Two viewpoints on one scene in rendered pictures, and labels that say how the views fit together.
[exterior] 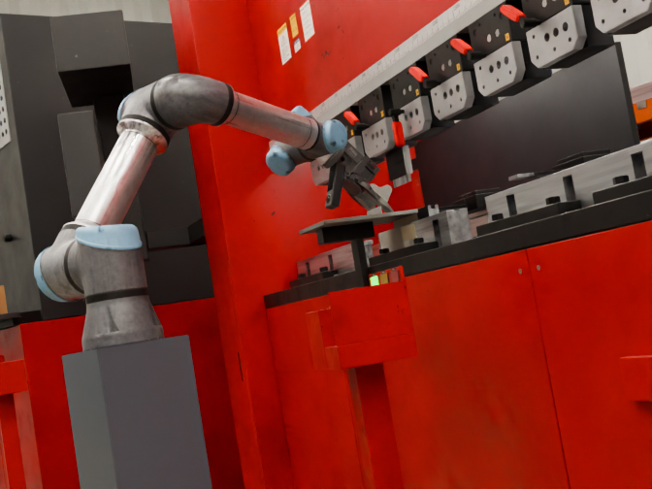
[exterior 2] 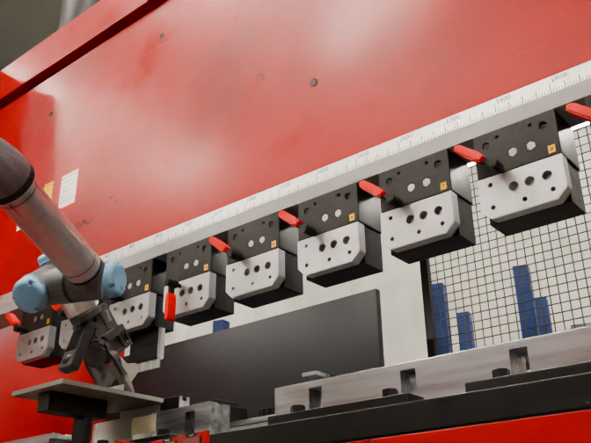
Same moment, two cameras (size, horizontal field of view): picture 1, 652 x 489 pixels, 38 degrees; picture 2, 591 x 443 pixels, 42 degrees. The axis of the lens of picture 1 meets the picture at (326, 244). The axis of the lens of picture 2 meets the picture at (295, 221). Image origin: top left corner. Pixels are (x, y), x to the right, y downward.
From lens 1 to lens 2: 0.83 m
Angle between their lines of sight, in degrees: 34
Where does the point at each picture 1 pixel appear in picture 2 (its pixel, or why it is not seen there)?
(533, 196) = (350, 390)
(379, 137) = (134, 312)
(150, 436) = not seen: outside the picture
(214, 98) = (13, 167)
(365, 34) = (147, 206)
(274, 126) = (60, 236)
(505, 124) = (230, 352)
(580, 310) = not seen: outside the picture
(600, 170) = (459, 365)
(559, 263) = not seen: outside the picture
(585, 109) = (330, 347)
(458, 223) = (219, 420)
